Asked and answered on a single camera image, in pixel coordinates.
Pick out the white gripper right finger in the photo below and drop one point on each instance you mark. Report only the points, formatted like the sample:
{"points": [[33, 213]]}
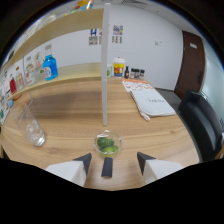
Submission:
{"points": [[155, 168]]}

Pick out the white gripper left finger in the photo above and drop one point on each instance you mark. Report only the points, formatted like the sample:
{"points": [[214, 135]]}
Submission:
{"points": [[73, 170]]}

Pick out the glass bowl with limes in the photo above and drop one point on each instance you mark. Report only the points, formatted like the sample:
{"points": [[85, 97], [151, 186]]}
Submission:
{"points": [[107, 145]]}

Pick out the white yellow cup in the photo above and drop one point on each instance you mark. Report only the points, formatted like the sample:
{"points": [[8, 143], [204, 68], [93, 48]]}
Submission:
{"points": [[119, 68]]}

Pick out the clear glass with ice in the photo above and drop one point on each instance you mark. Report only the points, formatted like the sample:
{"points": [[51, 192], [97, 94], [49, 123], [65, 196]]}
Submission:
{"points": [[31, 131]]}

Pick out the black office chair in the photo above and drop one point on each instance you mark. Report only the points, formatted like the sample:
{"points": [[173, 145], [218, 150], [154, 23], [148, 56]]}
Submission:
{"points": [[201, 126]]}

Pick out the white pouch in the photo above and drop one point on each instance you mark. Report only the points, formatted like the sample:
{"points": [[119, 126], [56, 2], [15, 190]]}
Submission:
{"points": [[151, 104]]}

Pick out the orange patterned paper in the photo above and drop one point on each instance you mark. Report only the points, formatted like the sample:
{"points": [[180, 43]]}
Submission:
{"points": [[136, 85]]}

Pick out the black lid spice jar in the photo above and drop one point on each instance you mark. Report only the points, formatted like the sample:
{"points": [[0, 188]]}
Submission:
{"points": [[132, 74], [142, 74], [136, 74]]}

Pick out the dark small bottle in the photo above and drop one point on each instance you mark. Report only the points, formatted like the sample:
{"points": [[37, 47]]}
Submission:
{"points": [[126, 72]]}

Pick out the blue liquid bottle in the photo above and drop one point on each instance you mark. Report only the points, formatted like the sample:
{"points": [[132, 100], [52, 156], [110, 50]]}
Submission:
{"points": [[50, 68]]}

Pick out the green white mug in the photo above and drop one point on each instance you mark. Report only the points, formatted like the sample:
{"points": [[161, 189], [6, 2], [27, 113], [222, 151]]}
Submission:
{"points": [[109, 71]]}

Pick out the clear bottle orange cap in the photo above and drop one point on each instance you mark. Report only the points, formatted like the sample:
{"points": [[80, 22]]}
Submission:
{"points": [[19, 79]]}

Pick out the two-tier wooden shelf rack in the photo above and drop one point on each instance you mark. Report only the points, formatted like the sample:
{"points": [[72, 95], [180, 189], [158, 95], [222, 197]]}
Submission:
{"points": [[105, 66]]}

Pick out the brown door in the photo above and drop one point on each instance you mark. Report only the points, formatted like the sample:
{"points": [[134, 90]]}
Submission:
{"points": [[190, 63]]}

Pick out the blue wall poster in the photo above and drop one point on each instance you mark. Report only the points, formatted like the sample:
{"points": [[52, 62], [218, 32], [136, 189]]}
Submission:
{"points": [[94, 36]]}

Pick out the multicolour wall poster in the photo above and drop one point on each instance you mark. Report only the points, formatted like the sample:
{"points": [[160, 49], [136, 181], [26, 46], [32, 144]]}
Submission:
{"points": [[117, 33]]}

